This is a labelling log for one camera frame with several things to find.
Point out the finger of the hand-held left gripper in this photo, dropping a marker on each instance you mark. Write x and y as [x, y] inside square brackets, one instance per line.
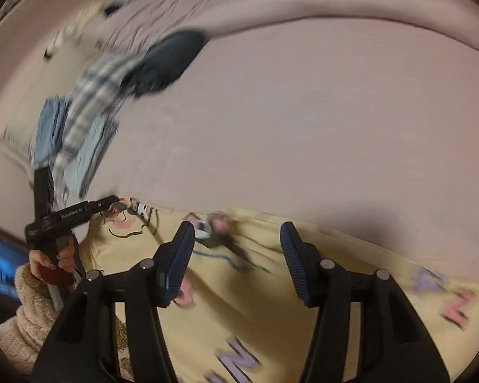
[105, 203]

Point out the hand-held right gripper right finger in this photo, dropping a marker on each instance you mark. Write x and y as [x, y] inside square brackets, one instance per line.
[295, 263]

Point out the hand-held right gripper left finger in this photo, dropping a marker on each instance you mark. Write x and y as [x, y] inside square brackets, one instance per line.
[179, 259]

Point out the yellow cartoon print pants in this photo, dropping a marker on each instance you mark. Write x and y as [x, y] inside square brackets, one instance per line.
[263, 327]

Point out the person's left forearm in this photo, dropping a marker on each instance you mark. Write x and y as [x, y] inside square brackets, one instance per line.
[28, 319]

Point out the person's left hand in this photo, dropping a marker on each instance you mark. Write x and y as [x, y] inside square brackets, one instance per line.
[68, 257]

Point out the light blue cloth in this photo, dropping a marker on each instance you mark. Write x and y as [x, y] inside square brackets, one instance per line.
[91, 147]

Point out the grey plaid cloth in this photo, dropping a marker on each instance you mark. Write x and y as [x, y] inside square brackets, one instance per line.
[91, 95]

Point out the dark navy folded cloth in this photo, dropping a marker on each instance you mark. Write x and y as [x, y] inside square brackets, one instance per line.
[163, 60]

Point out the white spotted soft item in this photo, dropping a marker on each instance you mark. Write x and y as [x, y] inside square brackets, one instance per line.
[72, 34]

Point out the lilac wrinkled pillow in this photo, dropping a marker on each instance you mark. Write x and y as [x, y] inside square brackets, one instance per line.
[143, 26]

